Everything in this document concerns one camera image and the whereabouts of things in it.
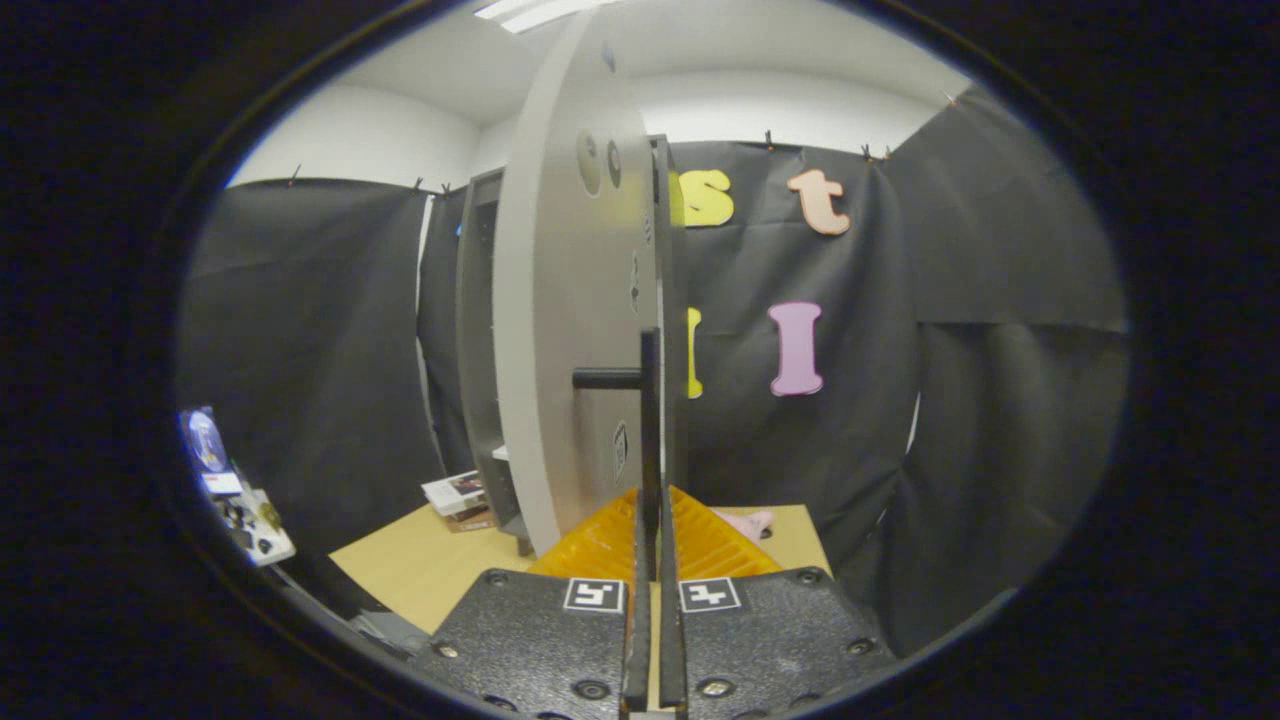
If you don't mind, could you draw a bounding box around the white tray with small items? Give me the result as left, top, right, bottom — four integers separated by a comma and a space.
205, 485, 297, 568

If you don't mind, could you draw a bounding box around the stack of books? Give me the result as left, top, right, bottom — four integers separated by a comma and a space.
421, 470, 498, 533

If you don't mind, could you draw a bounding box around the grey shoe cabinet door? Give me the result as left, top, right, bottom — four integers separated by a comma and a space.
492, 8, 691, 581

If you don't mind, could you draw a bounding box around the pink and green plush toy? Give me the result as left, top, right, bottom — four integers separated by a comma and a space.
715, 508, 776, 543

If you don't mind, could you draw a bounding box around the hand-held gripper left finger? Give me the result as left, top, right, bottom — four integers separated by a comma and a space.
415, 487, 651, 720

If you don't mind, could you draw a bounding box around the blue printed card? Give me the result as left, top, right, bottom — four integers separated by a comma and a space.
180, 405, 244, 496

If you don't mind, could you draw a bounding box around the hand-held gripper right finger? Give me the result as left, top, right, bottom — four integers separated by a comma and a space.
655, 485, 901, 720

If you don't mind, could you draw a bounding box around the black backdrop cloth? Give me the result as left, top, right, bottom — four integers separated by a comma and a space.
178, 88, 1131, 656

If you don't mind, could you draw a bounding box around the large ceiling light panel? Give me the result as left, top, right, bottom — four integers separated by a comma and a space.
475, 0, 601, 34

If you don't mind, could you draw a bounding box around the row of black cloth clips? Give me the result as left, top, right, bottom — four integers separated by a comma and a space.
287, 92, 956, 194

